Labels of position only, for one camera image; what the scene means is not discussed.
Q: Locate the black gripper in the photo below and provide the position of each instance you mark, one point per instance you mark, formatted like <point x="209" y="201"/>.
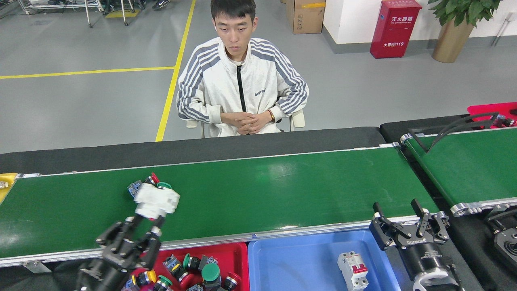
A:
<point x="107" y="275"/>
<point x="424" y="258"/>

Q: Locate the yellow push button switch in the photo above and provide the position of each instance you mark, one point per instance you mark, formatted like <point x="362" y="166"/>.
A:
<point x="150" y="276"/>

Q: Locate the plain white circuit breaker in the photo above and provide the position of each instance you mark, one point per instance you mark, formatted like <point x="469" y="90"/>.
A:
<point x="157" y="200"/>

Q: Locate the white circuit breaker red lever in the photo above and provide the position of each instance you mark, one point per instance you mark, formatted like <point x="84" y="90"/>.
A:
<point x="351" y="262"/>

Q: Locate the short green conveyor belt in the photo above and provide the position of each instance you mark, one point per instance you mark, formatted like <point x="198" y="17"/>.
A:
<point x="472" y="165"/>

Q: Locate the black conveyor motor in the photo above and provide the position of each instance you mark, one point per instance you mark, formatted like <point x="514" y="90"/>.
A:
<point x="507" y="242"/>

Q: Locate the red plastic tray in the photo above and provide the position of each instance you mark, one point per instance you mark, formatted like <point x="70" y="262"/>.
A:
<point x="230" y="258"/>

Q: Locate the blue plastic tray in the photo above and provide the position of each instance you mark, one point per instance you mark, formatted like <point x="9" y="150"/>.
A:
<point x="295" y="266"/>

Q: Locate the long green conveyor belt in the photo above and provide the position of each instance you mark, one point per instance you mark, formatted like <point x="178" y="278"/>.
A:
<point x="262" y="190"/>

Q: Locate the yellow plastic tray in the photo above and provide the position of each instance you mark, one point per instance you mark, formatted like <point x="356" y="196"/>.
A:
<point x="6" y="186"/>

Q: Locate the person's right hand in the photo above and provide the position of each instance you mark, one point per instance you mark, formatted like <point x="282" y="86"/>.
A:
<point x="234" y="120"/>

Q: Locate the person's left hand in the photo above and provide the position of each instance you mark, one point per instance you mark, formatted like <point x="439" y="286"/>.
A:
<point x="260" y="120"/>

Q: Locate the red plastic bin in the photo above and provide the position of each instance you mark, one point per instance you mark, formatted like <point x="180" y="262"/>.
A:
<point x="480" y="110"/>

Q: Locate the potted plant in gold pot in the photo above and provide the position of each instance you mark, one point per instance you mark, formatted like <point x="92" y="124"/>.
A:
<point x="450" y="42"/>

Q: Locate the red fire extinguisher box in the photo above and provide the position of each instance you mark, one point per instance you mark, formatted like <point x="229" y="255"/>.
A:
<point x="396" y="30"/>

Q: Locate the white stand on wheels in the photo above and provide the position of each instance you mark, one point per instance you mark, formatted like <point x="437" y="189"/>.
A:
<point x="89" y="12"/>

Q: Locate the cardboard box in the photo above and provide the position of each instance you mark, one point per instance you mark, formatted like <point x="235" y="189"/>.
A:
<point x="305" y="16"/>

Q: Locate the walking person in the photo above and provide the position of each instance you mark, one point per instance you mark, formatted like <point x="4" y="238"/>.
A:
<point x="161" y="3"/>

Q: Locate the black conveyor guide bracket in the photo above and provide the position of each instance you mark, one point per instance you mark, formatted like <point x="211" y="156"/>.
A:
<point x="417" y="142"/>

